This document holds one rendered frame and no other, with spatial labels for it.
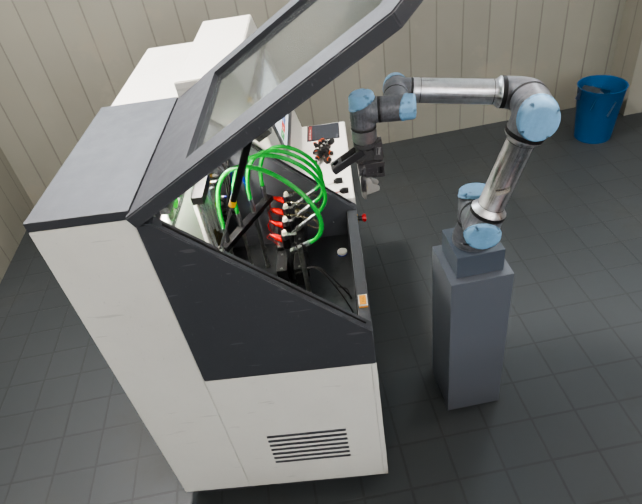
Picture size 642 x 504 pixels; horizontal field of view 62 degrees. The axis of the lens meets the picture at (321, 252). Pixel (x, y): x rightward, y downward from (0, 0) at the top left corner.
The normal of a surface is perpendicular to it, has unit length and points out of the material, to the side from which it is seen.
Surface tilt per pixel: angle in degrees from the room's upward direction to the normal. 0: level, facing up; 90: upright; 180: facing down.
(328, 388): 90
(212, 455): 90
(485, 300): 90
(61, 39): 90
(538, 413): 0
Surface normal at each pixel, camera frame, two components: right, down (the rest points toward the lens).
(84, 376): -0.14, -0.76
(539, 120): -0.05, 0.54
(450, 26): 0.14, 0.62
